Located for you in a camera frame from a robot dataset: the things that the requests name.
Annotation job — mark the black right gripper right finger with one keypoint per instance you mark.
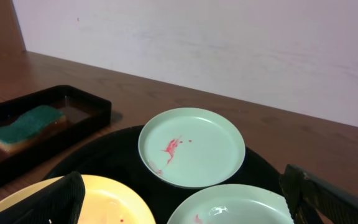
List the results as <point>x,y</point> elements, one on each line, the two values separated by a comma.
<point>308,197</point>

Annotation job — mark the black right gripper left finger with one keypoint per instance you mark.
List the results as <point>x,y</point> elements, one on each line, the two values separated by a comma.
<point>59,202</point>

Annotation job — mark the yellow plate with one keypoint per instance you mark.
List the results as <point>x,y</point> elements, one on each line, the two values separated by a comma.
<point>106,201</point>

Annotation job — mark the green and yellow sponge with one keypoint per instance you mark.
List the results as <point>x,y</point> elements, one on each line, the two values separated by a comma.
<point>28,128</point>

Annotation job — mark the green plate with big stain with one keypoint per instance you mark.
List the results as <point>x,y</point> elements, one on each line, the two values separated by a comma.
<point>191,148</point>

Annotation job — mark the round black tray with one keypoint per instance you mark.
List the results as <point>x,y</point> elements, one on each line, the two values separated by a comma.
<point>116,156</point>

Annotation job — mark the rectangular black water tray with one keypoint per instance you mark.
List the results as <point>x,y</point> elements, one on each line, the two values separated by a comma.
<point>85,114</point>

